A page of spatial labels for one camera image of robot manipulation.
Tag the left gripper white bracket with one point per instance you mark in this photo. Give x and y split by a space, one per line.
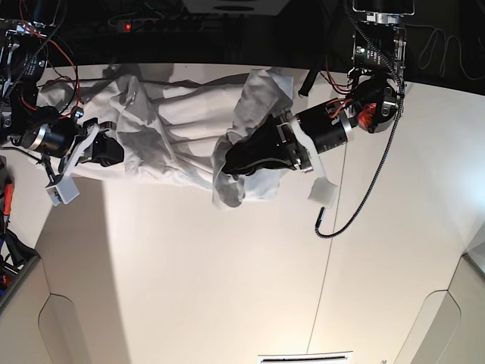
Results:
273 144

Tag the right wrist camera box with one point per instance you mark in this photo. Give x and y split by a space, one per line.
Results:
63 191

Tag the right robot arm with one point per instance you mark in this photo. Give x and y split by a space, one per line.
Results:
28 29

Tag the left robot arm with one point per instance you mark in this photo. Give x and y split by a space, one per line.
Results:
372 98

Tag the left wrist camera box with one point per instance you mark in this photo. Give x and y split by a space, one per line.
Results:
323 192

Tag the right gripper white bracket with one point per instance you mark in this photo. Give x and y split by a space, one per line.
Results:
56 143

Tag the white monitor stand base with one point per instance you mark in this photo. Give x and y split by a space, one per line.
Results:
250 7

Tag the tool bin at left edge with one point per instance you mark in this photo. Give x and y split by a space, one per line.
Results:
16 257

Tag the white t-shirt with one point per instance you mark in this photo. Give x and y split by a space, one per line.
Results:
179 133

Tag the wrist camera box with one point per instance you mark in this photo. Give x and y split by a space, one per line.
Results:
63 191
323 192

